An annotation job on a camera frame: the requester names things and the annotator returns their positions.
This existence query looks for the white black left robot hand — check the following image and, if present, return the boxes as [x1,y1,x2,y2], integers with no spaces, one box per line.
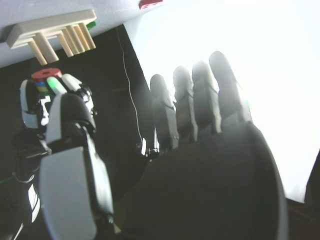
[38,51,290,240]

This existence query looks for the multicoloured rings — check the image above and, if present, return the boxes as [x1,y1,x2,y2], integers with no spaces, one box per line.
[30,68,63,95]

